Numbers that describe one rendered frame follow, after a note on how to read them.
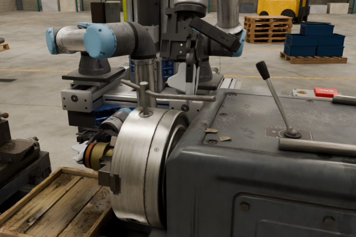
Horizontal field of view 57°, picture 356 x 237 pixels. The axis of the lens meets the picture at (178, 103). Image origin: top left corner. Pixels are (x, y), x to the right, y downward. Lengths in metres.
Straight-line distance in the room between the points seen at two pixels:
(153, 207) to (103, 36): 0.58
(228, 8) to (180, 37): 0.61
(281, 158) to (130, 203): 0.38
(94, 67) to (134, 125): 0.79
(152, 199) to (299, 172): 0.34
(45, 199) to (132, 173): 0.49
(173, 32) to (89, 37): 0.48
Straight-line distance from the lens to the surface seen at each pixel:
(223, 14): 1.32
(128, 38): 1.15
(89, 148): 0.98
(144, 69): 1.23
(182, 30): 0.74
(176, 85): 0.72
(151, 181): 0.77
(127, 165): 0.79
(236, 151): 0.64
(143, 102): 0.83
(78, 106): 1.51
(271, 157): 0.63
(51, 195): 1.23
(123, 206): 0.84
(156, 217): 0.83
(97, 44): 1.13
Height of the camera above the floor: 1.54
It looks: 19 degrees down
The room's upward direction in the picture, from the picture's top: straight up
